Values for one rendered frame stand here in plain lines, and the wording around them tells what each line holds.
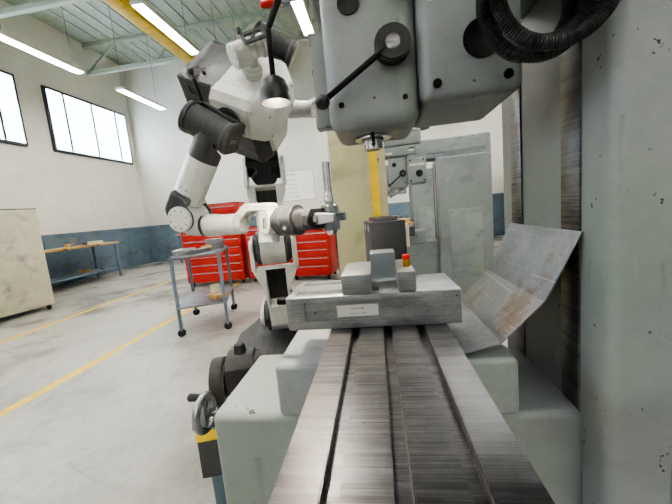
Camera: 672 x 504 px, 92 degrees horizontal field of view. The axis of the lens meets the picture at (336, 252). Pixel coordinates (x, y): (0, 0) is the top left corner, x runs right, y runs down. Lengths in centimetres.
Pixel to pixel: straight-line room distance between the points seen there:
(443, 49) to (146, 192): 1183
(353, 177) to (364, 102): 183
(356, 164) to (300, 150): 770
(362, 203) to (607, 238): 200
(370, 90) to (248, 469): 89
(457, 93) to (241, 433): 86
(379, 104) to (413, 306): 42
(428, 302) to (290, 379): 34
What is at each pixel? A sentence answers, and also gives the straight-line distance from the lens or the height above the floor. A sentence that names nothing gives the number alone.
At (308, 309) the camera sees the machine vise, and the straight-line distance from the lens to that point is 68.
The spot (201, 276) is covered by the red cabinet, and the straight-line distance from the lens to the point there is 627.
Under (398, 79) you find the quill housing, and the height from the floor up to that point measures 139.
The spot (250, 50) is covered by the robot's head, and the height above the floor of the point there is 161.
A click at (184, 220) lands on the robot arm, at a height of 116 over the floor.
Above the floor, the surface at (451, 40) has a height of 144.
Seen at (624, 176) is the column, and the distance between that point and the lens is 69.
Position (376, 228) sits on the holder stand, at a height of 107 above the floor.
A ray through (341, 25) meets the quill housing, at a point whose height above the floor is 151.
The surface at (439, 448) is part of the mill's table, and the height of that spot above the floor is 91.
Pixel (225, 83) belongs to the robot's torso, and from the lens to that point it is 115.
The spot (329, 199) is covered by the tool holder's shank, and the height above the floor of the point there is 118.
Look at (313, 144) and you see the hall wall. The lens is 1015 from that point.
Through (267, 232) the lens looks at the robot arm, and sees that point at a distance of 97.
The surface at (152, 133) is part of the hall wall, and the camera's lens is 1228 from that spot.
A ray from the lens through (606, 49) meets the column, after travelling 73.
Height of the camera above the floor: 115
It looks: 7 degrees down
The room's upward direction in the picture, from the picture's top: 5 degrees counter-clockwise
